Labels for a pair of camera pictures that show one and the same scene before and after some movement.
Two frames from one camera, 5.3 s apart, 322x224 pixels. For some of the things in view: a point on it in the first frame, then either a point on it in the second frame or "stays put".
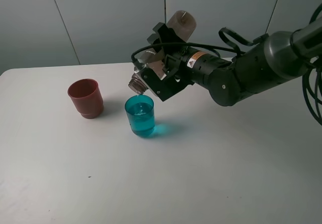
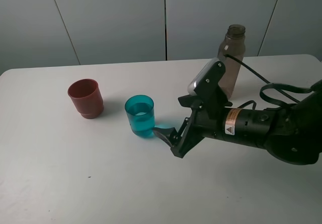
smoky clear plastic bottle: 183,23 → 233,45
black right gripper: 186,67 → 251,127
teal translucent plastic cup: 140,109 stays put
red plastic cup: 87,97 stays put
